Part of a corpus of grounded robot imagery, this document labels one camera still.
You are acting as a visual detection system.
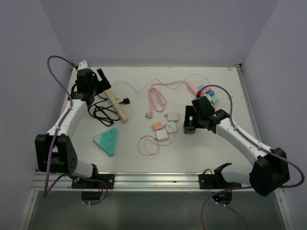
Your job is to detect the teal triangular socket adapter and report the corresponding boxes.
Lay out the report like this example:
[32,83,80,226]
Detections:
[93,127,118,157]

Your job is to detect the teal plug adapter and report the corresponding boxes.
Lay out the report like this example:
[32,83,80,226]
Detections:
[207,90,215,97]

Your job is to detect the aluminium front rail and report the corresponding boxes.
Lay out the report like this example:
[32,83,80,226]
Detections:
[32,171,283,192]

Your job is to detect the mint green plug adapter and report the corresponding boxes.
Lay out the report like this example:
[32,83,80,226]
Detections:
[211,95,219,104]

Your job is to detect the beige power strip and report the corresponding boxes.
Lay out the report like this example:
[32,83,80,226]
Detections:
[104,89,129,123]

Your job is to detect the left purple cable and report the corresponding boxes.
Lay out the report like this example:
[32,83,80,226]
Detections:
[43,55,80,197]

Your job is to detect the blue plug adapter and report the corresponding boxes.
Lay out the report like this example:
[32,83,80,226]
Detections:
[198,84,205,91]

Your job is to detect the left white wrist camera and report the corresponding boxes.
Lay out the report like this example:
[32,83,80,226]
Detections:
[77,59,91,70]

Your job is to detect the white charger plug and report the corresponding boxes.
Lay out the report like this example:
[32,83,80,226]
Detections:
[165,112,179,123]

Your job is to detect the white usb charger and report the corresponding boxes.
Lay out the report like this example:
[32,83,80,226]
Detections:
[155,129,168,141]

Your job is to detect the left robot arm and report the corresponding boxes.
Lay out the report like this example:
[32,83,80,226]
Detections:
[35,69,111,188]

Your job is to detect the light blue thin cable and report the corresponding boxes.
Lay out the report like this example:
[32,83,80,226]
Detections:
[111,73,210,94]

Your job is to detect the pink thick power cord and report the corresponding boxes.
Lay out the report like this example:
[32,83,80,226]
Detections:
[143,80,190,119]

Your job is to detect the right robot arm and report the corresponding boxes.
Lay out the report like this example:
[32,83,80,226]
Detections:
[183,96,290,196]

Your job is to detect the pink plug adapter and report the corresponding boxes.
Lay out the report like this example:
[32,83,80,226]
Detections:
[201,87,211,94]

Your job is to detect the pink plug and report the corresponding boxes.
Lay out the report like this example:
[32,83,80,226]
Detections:
[152,122,163,131]

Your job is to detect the black power cord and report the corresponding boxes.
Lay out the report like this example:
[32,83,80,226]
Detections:
[87,93,131,127]

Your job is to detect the dark green cube plug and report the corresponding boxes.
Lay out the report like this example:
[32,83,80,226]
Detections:
[183,125,196,134]

